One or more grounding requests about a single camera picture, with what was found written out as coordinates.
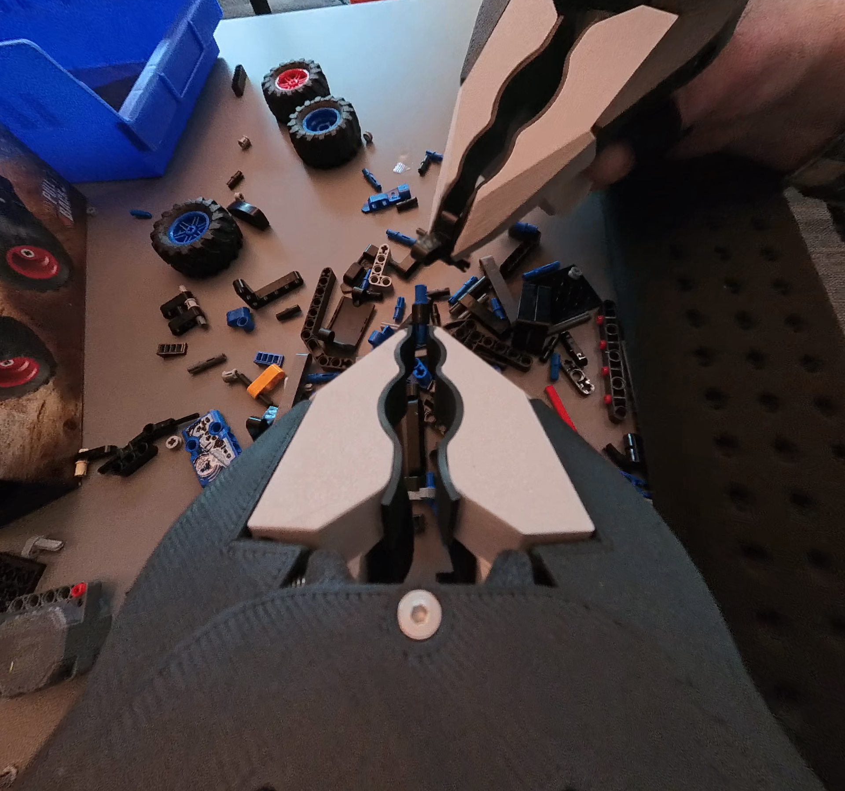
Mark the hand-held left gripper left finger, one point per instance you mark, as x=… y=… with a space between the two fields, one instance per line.
x=324 y=461

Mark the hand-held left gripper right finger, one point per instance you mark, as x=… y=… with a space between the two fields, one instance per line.
x=522 y=474

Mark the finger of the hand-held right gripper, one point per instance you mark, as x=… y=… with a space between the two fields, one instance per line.
x=594 y=105
x=495 y=65

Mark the pile of toy building pieces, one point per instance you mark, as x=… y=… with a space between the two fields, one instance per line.
x=271 y=292

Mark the person's right forearm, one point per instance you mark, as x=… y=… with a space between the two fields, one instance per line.
x=825 y=171

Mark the grey desk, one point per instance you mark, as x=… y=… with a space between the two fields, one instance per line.
x=370 y=65

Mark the orange toy brick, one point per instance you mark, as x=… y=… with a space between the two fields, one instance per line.
x=267 y=382

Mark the blue printed toy panel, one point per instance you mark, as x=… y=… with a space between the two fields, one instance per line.
x=211 y=445

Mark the black toy wheel blue rim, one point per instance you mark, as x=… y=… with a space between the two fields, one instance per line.
x=194 y=230
x=324 y=125

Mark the black toy wheel red rim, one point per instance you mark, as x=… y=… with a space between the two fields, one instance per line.
x=293 y=82

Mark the grey toy motor block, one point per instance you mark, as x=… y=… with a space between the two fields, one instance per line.
x=53 y=639

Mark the toy truck cardboard box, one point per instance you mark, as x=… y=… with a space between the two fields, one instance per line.
x=40 y=290

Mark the blue storage bin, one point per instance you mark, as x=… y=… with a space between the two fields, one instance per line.
x=106 y=65

